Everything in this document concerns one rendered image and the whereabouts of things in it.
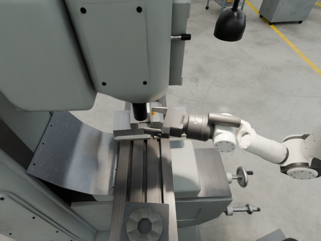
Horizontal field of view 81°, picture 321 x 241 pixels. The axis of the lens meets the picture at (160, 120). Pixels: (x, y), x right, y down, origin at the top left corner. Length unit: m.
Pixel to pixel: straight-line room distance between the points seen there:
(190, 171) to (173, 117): 0.38
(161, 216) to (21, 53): 0.47
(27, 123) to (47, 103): 0.26
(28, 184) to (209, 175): 0.78
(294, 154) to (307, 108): 2.29
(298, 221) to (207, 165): 1.16
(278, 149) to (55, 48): 0.66
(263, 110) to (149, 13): 2.41
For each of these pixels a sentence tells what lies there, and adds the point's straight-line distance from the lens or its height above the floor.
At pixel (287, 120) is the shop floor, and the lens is 2.69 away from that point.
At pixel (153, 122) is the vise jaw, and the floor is 1.06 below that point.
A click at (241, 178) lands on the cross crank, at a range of 1.20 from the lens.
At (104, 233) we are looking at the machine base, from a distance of 1.55.
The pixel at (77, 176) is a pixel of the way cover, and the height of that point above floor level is 0.96.
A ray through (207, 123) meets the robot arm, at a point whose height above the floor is 1.23.
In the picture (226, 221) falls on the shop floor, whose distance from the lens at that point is 1.80.
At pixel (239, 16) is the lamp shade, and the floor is 1.51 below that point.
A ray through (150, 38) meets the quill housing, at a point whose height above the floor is 1.52.
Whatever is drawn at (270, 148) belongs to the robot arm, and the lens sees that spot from 0.70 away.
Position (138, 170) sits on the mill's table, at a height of 0.96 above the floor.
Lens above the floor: 1.68
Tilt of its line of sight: 49 degrees down
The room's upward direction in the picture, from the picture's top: straight up
